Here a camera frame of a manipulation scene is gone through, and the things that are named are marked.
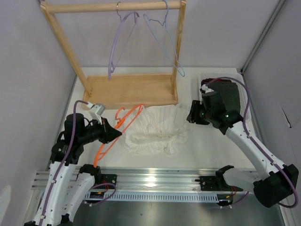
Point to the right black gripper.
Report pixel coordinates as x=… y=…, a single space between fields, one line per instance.
x=193 y=117

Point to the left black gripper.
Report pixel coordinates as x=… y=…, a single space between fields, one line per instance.
x=108 y=133

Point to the orange plastic hanger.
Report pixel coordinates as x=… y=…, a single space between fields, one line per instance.
x=124 y=122

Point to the white pleated skirt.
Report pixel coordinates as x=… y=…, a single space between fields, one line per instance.
x=157 y=129

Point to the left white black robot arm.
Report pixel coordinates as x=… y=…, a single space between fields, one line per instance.
x=59 y=204

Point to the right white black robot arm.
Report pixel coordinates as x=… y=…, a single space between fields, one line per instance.
x=275 y=180

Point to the purple plastic hanger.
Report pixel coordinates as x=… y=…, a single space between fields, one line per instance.
x=112 y=66

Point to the dark dotted folded garment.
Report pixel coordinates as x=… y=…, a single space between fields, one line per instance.
x=229 y=93

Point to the wooden clothes rack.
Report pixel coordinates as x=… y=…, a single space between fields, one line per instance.
x=123 y=90

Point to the white plastic basket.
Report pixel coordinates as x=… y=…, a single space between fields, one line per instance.
x=237 y=76

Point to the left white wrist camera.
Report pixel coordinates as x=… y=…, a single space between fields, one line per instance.
x=96 y=111

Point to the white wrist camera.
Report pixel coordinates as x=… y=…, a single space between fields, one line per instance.
x=96 y=111
x=205 y=89

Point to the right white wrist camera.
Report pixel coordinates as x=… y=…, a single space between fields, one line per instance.
x=205 y=89

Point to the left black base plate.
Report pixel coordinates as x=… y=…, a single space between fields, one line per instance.
x=109 y=180

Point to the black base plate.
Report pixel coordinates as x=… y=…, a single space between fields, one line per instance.
x=109 y=180
x=213 y=183

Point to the white slotted cable duct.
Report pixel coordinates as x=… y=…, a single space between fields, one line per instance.
x=164 y=197

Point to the aluminium mounting rail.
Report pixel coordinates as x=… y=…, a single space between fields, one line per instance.
x=128 y=180

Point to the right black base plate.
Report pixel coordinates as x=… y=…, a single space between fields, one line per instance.
x=213 y=183

